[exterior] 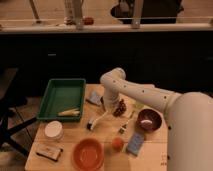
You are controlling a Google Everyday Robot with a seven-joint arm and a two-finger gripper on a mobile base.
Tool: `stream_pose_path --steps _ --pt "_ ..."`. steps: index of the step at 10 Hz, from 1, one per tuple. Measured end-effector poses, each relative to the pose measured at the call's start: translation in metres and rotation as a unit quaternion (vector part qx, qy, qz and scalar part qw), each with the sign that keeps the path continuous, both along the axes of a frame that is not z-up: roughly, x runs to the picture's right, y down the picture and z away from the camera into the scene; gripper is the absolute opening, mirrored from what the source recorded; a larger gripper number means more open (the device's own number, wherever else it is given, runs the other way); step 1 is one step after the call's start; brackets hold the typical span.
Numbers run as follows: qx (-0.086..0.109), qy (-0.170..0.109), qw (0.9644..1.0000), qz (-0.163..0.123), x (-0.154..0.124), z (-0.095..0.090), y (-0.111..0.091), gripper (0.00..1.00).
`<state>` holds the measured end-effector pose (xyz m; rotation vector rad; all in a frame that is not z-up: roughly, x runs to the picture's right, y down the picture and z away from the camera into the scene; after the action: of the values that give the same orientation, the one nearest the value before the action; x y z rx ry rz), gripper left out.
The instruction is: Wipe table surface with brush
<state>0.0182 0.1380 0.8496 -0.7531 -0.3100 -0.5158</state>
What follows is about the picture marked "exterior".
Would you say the dark red bowl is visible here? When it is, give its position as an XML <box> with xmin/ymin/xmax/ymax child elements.
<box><xmin>136</xmin><ymin>109</ymin><xmax>162</xmax><ymax>132</ymax></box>

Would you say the red object on ledge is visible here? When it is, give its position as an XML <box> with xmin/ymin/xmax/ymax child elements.
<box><xmin>83</xmin><ymin>17</ymin><xmax>94</xmax><ymax>25</ymax></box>

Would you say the green plastic tray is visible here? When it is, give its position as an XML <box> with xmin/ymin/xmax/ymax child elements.
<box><xmin>37</xmin><ymin>78</ymin><xmax>86</xmax><ymax>122</ymax></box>

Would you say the small black brush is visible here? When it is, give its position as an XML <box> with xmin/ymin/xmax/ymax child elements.
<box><xmin>118</xmin><ymin>117</ymin><xmax>132</xmax><ymax>134</ymax></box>

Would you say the purple grape bunch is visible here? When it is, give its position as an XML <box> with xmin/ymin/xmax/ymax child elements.
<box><xmin>113</xmin><ymin>99</ymin><xmax>126</xmax><ymax>117</ymax></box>

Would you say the white round container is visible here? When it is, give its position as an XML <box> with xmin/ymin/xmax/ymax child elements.
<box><xmin>44</xmin><ymin>121</ymin><xmax>63</xmax><ymax>140</ymax></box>

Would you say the yellow corn cob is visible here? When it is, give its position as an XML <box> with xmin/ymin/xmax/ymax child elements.
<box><xmin>58</xmin><ymin>108</ymin><xmax>80</xmax><ymax>116</ymax></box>

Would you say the grey blue cloth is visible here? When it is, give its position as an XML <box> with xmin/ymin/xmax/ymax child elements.
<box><xmin>86</xmin><ymin>91</ymin><xmax>101</xmax><ymax>106</ymax></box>

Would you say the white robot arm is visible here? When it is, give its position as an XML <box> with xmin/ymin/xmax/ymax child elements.
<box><xmin>100</xmin><ymin>68</ymin><xmax>213</xmax><ymax>171</ymax></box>

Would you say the white handled brush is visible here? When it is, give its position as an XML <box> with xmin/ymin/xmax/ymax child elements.
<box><xmin>87</xmin><ymin>112</ymin><xmax>107</xmax><ymax>131</ymax></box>

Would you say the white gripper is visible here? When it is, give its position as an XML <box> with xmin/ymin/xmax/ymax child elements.
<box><xmin>103</xmin><ymin>90</ymin><xmax>120</xmax><ymax>111</ymax></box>

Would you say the blue sponge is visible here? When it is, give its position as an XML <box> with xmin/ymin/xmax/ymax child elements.
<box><xmin>126</xmin><ymin>132</ymin><xmax>144</xmax><ymax>156</ymax></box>

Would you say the small orange ball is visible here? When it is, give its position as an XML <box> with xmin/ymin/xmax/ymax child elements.
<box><xmin>111</xmin><ymin>137</ymin><xmax>124</xmax><ymax>151</ymax></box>

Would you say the orange plastic bowl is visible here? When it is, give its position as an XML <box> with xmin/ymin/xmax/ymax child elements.
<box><xmin>72</xmin><ymin>138</ymin><xmax>104</xmax><ymax>171</ymax></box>

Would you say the wooden block eraser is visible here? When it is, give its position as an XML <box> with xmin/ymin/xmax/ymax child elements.
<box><xmin>36</xmin><ymin>144</ymin><xmax>63</xmax><ymax>162</ymax></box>

